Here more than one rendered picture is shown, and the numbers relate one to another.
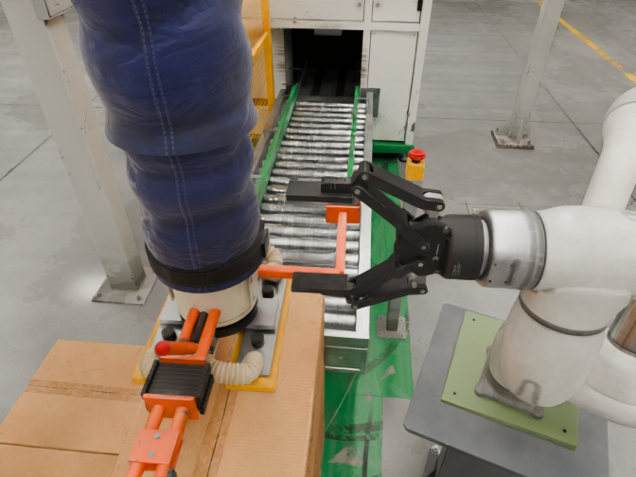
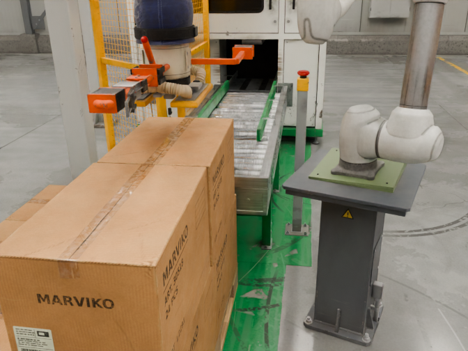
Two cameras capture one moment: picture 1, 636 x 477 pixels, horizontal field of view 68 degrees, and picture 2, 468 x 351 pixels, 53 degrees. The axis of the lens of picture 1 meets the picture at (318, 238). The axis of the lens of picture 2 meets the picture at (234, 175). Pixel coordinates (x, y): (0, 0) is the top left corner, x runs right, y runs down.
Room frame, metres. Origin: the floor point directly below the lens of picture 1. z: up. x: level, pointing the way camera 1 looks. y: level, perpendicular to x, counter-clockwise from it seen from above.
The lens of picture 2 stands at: (-1.09, -0.13, 1.51)
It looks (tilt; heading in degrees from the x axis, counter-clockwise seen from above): 22 degrees down; 3
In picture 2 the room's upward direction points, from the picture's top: 1 degrees counter-clockwise
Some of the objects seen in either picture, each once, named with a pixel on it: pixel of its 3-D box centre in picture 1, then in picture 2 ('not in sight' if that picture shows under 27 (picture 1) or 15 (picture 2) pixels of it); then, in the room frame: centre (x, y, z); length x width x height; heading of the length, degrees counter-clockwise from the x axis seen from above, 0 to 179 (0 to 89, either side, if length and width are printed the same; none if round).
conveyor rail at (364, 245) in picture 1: (366, 185); (277, 130); (2.25, -0.27, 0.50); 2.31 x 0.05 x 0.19; 174
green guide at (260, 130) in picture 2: (359, 140); (273, 105); (2.61, -0.25, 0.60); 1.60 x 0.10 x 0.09; 174
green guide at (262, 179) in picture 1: (273, 136); (207, 103); (2.66, 0.28, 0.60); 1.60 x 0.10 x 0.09; 174
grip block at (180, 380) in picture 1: (179, 386); (148, 75); (0.46, 0.23, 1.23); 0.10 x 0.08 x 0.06; 86
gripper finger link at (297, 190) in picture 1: (320, 191); not in sight; (0.42, 0.00, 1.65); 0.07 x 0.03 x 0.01; 86
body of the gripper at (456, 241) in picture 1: (435, 245); not in sight; (0.41, -0.14, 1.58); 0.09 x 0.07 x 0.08; 86
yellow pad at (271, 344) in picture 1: (263, 318); (193, 90); (0.70, 0.12, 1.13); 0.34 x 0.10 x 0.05; 176
